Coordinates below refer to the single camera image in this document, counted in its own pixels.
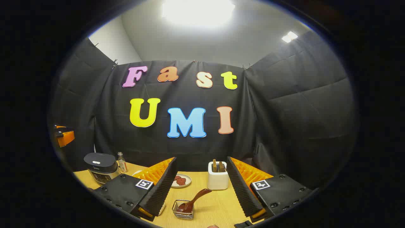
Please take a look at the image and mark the small ceiling light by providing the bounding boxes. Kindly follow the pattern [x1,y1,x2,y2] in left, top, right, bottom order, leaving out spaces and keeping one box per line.
[282,31,298,43]

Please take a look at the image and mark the square glass container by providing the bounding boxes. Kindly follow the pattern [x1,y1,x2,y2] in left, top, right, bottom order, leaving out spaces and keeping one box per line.
[172,199,195,220]

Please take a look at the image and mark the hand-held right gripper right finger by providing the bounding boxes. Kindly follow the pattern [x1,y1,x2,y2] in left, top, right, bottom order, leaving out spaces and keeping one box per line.
[226,156,317,224]

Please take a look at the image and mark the large ceiling light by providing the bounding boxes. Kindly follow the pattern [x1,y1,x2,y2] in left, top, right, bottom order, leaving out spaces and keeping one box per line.
[161,0,236,27]

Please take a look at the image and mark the small clear glass bottle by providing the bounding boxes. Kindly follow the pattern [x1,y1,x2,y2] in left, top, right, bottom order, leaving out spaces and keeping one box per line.
[117,152,128,173]

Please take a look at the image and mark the black backdrop cloth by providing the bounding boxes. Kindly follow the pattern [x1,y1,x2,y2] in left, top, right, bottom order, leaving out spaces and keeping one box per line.
[49,30,358,190]

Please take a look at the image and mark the brown wooden spoon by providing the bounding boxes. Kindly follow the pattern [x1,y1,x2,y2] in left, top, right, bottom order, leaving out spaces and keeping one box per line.
[177,188,212,213]

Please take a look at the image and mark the dark grey rice cooker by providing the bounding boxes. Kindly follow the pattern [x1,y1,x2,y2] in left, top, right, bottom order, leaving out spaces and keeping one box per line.
[84,153,121,185]

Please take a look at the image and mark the round white plate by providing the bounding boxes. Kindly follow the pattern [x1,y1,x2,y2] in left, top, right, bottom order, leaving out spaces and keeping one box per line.
[171,174,192,188]

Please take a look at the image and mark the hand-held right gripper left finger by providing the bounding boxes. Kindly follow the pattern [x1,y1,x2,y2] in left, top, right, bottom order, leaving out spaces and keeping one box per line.
[93,157,178,222]

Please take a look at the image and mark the white chopstick holder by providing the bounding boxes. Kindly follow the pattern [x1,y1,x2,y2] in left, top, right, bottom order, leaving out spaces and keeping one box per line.
[208,161,229,190]

